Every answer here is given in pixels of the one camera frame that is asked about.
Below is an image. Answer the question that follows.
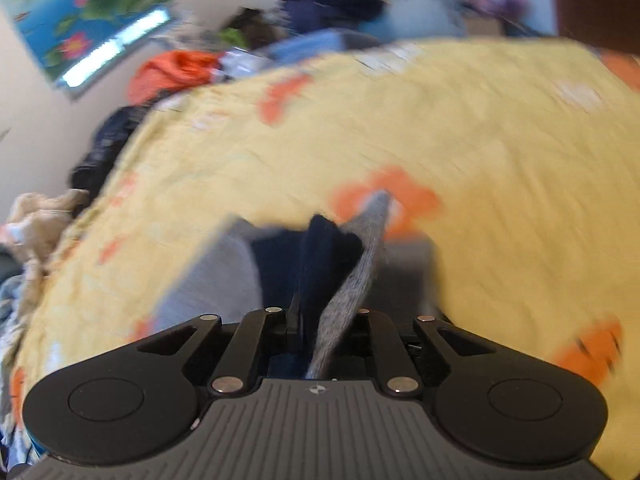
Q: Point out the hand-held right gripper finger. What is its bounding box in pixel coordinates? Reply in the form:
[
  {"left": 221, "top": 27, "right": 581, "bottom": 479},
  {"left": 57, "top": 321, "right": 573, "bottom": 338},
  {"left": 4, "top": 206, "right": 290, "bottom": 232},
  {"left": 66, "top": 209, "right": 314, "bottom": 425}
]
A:
[{"left": 350, "top": 305, "right": 502, "bottom": 397}]

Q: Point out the grey and navy small garment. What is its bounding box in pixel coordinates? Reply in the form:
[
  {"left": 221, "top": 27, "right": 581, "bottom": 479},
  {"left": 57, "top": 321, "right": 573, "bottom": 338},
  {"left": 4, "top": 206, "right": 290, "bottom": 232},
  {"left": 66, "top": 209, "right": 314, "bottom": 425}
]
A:
[{"left": 154, "top": 189, "right": 442, "bottom": 382}]

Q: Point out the dark navy clothes pile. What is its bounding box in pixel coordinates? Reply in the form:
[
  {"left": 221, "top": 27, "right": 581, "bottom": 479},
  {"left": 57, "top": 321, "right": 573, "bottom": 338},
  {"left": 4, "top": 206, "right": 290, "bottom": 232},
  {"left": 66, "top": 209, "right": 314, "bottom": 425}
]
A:
[{"left": 69, "top": 104, "right": 152, "bottom": 207}]

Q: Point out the yellow carrot print blanket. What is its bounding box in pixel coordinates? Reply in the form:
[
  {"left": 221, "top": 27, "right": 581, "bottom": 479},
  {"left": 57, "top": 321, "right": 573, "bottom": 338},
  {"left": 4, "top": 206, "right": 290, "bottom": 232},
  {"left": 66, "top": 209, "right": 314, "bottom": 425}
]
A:
[{"left": 9, "top": 37, "right": 640, "bottom": 480}]

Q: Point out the light blue knitted cloth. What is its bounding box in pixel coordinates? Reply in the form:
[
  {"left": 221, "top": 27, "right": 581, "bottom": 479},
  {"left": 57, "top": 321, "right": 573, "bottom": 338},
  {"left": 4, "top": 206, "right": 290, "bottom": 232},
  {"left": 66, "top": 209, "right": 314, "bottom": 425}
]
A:
[{"left": 259, "top": 29, "right": 382, "bottom": 62}]

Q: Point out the orange plastic bag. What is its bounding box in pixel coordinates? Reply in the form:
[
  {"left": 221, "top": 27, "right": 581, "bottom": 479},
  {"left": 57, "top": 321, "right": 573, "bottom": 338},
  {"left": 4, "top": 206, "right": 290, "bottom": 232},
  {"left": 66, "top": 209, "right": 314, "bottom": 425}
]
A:
[{"left": 127, "top": 50, "right": 224, "bottom": 107}]

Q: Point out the dark navy garment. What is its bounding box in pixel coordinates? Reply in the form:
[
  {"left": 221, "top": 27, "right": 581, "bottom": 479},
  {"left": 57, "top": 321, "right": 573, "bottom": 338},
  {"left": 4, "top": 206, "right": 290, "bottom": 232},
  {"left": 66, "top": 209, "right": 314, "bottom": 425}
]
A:
[{"left": 284, "top": 0, "right": 392, "bottom": 34}]

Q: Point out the pale blue patterned cloth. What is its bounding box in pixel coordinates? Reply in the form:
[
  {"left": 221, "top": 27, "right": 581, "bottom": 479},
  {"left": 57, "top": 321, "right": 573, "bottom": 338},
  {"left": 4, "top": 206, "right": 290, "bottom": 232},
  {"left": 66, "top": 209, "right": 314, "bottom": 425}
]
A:
[{"left": 0, "top": 274, "right": 47, "bottom": 467}]

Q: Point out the cream padded cloth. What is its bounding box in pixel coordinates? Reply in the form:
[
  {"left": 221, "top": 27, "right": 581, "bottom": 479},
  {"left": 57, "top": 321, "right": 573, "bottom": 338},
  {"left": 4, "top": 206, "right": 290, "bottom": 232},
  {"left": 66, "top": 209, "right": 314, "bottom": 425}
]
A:
[{"left": 0, "top": 188, "right": 92, "bottom": 282}]

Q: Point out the framed lotus wall poster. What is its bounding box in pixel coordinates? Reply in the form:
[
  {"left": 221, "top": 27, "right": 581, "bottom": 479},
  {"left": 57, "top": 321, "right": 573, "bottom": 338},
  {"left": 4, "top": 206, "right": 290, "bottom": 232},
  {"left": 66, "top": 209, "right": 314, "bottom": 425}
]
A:
[{"left": 0, "top": 0, "right": 177, "bottom": 92}]

